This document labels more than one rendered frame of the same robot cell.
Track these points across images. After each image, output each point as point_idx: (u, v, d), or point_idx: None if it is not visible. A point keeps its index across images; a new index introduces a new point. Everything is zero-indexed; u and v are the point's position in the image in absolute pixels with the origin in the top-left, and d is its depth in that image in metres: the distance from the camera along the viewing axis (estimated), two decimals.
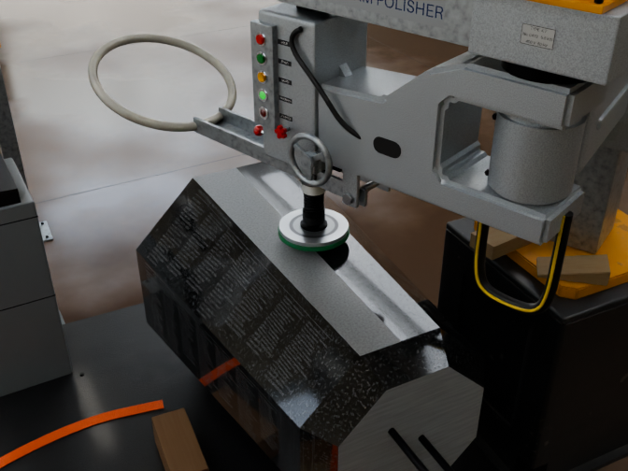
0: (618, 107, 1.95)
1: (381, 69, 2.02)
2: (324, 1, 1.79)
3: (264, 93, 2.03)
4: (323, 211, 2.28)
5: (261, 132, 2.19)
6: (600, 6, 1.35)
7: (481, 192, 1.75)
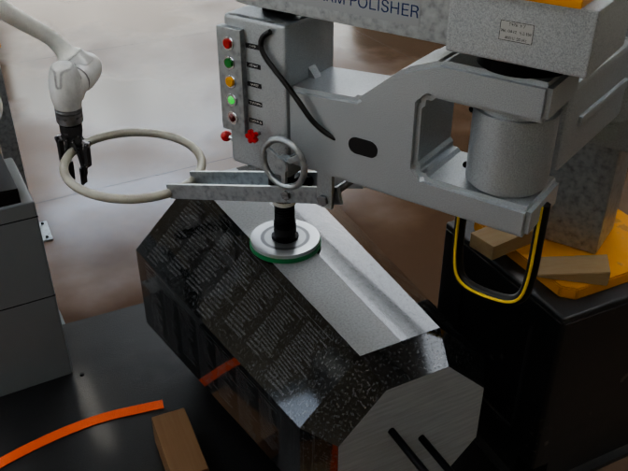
0: (607, 107, 1.95)
1: (349, 69, 2.01)
2: (294, 3, 1.78)
3: (234, 98, 2.00)
4: (295, 222, 2.28)
5: (228, 137, 2.16)
6: (579, 0, 1.38)
7: (461, 188, 1.76)
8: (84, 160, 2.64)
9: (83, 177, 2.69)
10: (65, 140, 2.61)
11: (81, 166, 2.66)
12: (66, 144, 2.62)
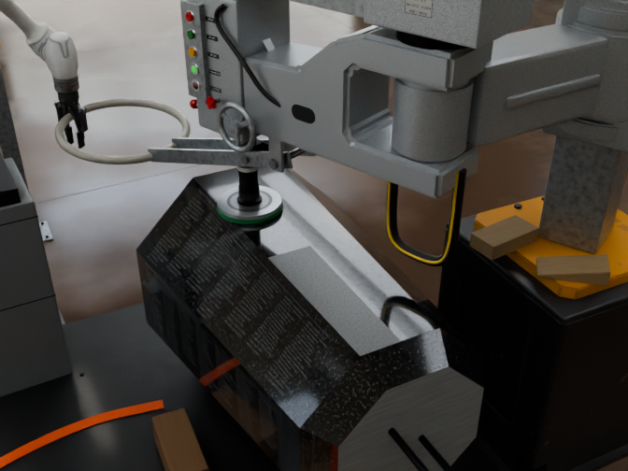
0: (566, 99, 2.00)
1: (303, 44, 2.19)
2: None
3: (195, 67, 2.21)
4: (258, 187, 2.47)
5: (196, 105, 2.36)
6: None
7: (385, 152, 1.93)
8: (80, 124, 2.88)
9: (80, 140, 2.93)
10: (64, 107, 2.85)
11: (78, 131, 2.90)
12: (64, 109, 2.86)
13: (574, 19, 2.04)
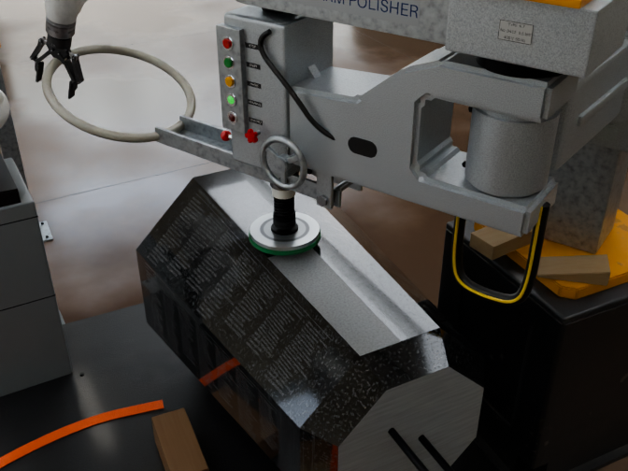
0: (607, 107, 1.95)
1: (349, 69, 2.02)
2: (293, 3, 1.78)
3: (233, 98, 2.01)
4: (294, 214, 2.27)
5: (228, 137, 2.16)
6: (578, 0, 1.38)
7: (460, 188, 1.77)
8: (75, 75, 2.47)
9: (72, 91, 2.52)
10: (51, 50, 2.43)
11: (72, 80, 2.49)
12: (49, 52, 2.44)
13: None
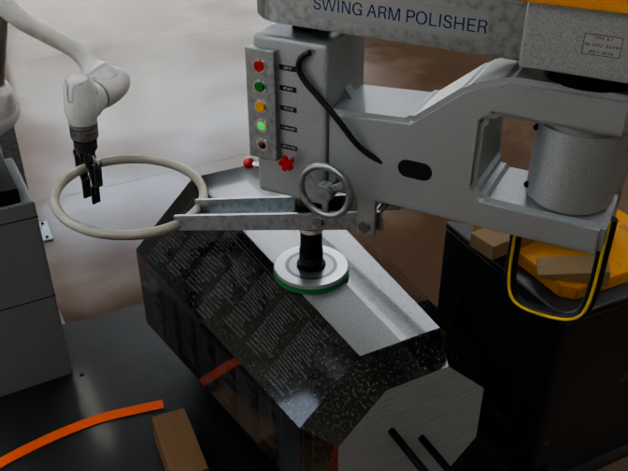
0: None
1: (384, 87, 1.91)
2: (339, 21, 1.66)
3: (264, 124, 1.86)
4: (322, 249, 2.16)
5: (251, 164, 2.01)
6: None
7: (526, 207, 1.69)
8: (93, 178, 2.51)
9: (94, 195, 2.56)
10: (78, 155, 2.50)
11: (92, 185, 2.53)
12: (80, 159, 2.51)
13: None
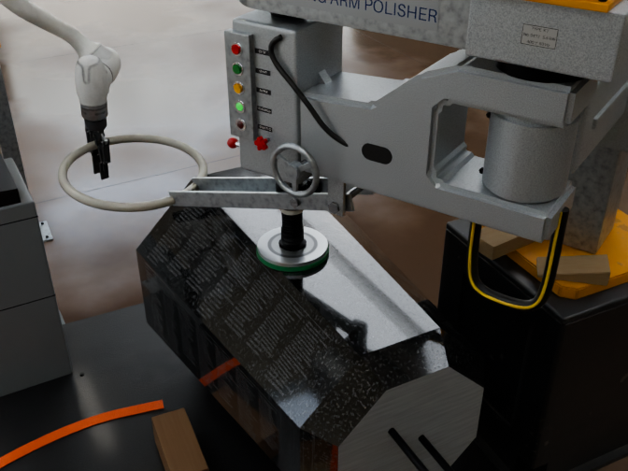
0: (615, 107, 1.95)
1: (360, 74, 1.98)
2: (306, 7, 1.75)
3: (242, 105, 1.97)
4: (303, 230, 2.25)
5: (235, 144, 2.12)
6: (606, 4, 1.36)
7: (478, 194, 1.74)
8: (102, 156, 2.66)
9: (103, 172, 2.72)
10: (90, 133, 2.65)
11: (101, 162, 2.68)
12: (91, 136, 2.66)
13: None
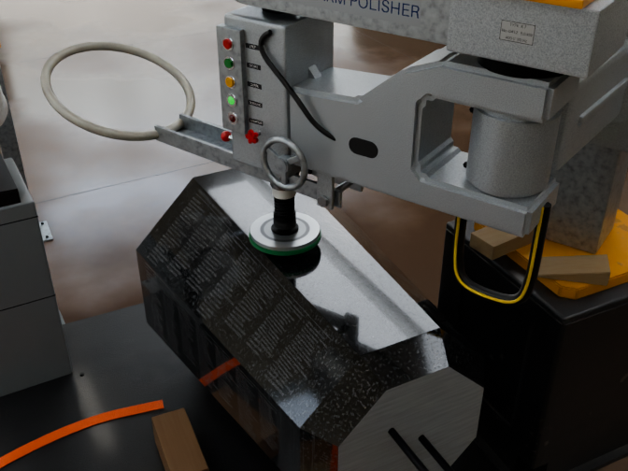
0: (607, 107, 1.95)
1: (349, 69, 2.01)
2: (294, 3, 1.78)
3: (234, 98, 2.00)
4: (295, 215, 2.26)
5: (228, 137, 2.16)
6: (580, 0, 1.38)
7: (462, 188, 1.76)
8: None
9: None
10: None
11: None
12: None
13: None
